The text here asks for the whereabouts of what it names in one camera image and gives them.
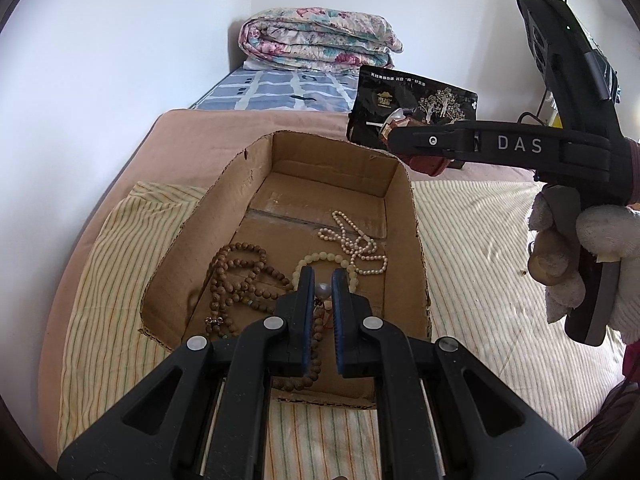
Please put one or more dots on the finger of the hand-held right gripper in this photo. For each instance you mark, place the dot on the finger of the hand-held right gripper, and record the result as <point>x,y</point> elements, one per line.
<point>500,144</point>

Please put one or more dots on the brown blanket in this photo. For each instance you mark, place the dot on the brown blanket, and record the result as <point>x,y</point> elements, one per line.
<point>200,132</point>

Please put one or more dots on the black snack packet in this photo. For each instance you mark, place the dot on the black snack packet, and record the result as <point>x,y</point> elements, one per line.
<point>395,95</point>

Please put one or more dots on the folded floral quilt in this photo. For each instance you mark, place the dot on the folded floral quilt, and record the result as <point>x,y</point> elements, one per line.
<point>320,32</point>

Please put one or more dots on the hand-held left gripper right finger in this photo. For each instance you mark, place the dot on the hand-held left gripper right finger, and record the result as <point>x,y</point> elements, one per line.
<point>337,290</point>

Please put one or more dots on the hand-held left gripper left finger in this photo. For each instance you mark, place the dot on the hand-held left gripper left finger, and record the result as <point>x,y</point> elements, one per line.
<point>309,285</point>

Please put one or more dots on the yellow striped cloth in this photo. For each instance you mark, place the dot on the yellow striped cloth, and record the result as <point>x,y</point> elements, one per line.
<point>475,240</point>

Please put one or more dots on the cardboard box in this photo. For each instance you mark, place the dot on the cardboard box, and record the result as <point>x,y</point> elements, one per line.
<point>320,195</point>

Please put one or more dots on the person's right hand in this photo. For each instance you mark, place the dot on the person's right hand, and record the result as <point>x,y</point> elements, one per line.
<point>610,232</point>

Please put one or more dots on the blue checked bedsheet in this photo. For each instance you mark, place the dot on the blue checked bedsheet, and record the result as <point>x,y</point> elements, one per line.
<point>270,90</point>

